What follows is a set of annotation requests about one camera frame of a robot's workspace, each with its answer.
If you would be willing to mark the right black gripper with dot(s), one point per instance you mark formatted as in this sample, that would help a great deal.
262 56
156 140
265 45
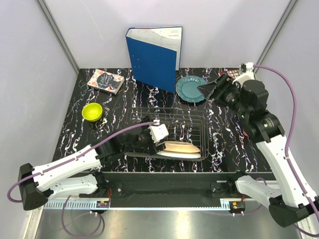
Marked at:
225 84

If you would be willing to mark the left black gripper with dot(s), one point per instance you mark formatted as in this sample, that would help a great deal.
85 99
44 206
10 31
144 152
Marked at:
151 148

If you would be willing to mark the teal plate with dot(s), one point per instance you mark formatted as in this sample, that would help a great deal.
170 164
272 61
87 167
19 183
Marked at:
186 89

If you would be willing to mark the white plate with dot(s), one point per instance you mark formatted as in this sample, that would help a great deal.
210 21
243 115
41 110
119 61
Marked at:
179 154

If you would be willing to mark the beige plate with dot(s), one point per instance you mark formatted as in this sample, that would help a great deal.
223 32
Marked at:
179 146

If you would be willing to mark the yellow-green bowl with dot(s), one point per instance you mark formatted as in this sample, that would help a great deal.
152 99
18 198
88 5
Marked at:
92 112

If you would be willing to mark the short pink cup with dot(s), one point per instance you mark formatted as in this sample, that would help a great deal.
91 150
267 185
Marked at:
245 133

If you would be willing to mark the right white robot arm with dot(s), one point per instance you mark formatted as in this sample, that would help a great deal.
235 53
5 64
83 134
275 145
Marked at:
295 200

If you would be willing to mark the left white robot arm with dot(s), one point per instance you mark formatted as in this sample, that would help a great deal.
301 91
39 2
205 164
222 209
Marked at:
78 173

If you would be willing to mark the dark red card box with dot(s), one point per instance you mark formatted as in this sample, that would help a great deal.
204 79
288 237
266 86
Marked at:
232 73

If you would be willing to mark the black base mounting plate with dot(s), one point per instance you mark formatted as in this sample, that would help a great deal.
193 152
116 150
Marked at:
122 184

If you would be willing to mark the blue binder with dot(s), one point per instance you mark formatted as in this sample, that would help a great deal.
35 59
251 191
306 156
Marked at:
155 55

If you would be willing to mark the floral cover book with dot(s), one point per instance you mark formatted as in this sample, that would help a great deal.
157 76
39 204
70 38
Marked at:
105 81

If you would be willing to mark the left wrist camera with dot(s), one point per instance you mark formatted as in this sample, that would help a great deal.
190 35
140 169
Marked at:
158 131

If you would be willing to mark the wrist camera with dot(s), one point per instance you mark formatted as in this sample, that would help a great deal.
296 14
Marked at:
158 131
246 71

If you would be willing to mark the wire dish rack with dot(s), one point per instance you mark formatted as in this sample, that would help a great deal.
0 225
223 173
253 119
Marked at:
182 125

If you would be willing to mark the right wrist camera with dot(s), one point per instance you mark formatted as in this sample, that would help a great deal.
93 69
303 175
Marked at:
246 71

